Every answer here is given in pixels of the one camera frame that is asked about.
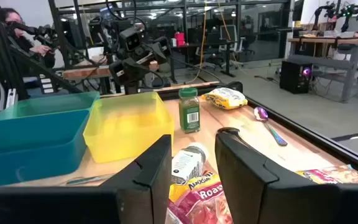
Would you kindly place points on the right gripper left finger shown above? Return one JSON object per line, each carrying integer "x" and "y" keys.
{"x": 148, "y": 186}

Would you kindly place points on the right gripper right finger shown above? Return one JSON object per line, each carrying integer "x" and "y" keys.
{"x": 253, "y": 193}

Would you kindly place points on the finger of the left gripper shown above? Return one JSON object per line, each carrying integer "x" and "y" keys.
{"x": 160, "y": 49}
{"x": 117, "y": 73}

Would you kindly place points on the white-label glass spice jar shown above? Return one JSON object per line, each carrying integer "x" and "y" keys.
{"x": 186, "y": 163}

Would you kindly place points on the red roast noodle packet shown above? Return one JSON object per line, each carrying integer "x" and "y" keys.
{"x": 197, "y": 202}

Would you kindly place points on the green oregano spice jar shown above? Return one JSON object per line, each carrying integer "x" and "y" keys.
{"x": 189, "y": 115}

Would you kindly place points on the blue yellow ramen packet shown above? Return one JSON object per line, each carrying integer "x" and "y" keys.
{"x": 328, "y": 175}

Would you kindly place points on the yellow snack bag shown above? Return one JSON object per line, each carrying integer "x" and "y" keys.
{"x": 225, "y": 98}

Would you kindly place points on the black background robot arm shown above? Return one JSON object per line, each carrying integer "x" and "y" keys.
{"x": 42, "y": 32}

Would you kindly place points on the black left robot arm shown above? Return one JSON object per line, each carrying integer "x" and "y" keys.
{"x": 131, "y": 87}

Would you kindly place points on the red container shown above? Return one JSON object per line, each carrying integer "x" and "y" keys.
{"x": 179, "y": 39}

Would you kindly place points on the wooden background bench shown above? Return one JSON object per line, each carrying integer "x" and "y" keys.
{"x": 85, "y": 73}

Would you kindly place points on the yellow plastic bin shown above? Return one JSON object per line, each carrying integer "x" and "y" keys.
{"x": 126, "y": 133}

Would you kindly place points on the plain silver metal spoon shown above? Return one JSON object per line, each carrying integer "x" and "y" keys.
{"x": 89, "y": 179}

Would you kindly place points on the white office chair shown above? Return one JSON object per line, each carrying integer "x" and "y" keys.
{"x": 228, "y": 34}

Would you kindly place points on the iridescent rainbow metal spoon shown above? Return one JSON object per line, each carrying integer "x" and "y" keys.
{"x": 261, "y": 114}

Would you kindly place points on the person's hand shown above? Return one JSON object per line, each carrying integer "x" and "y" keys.
{"x": 40, "y": 50}

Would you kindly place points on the teal plastic bin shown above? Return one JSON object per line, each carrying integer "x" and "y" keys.
{"x": 26, "y": 149}

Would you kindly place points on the person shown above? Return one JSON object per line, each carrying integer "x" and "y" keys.
{"x": 11, "y": 17}

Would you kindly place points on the computer tower purple light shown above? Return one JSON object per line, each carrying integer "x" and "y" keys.
{"x": 291, "y": 77}

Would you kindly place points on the grey-legged wooden workbench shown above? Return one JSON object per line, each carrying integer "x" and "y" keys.
{"x": 351, "y": 71}

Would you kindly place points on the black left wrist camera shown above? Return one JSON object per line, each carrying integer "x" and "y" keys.
{"x": 130, "y": 39}

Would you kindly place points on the black frame clamp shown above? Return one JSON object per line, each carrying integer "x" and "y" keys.
{"x": 236, "y": 85}

